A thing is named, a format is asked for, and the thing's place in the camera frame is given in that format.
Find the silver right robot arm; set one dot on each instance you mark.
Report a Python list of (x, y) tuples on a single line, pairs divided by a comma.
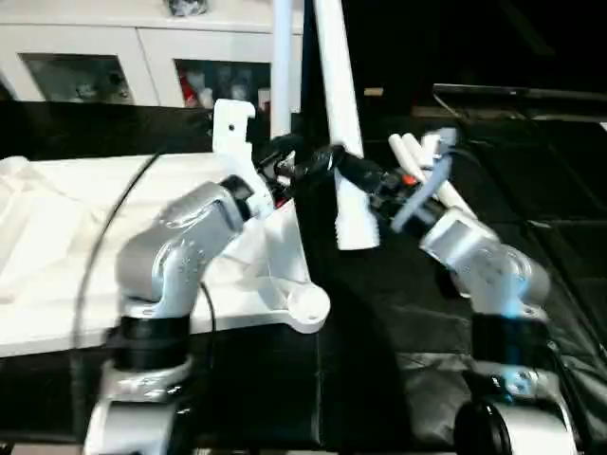
[(493, 275)]

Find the white plastic table top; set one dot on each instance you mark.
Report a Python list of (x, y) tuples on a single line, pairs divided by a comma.
[(57, 237)]

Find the white glass-door cabinet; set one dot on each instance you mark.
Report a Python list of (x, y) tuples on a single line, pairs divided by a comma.
[(95, 38)]

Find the black work mat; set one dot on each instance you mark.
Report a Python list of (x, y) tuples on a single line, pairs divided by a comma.
[(379, 332)]

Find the dark blue black cabinet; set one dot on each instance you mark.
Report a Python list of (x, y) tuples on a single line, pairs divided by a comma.
[(389, 47)]

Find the black grey bundle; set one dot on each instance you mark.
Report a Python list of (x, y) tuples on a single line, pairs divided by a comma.
[(186, 6)]

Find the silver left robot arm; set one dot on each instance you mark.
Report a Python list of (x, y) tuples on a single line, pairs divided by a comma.
[(171, 251)]

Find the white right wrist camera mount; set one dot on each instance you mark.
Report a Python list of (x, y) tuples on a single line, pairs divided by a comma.
[(427, 189)]

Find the red white package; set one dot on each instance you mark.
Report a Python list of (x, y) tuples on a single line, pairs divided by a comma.
[(189, 95)]

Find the white plastic table leg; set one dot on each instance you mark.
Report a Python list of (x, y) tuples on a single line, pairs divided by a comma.
[(455, 199), (284, 71), (403, 156), (339, 95)]

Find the small yellow label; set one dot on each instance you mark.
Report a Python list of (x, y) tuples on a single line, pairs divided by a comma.
[(373, 91)]

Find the black television screen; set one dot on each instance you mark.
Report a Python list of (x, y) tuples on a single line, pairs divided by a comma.
[(521, 42)]

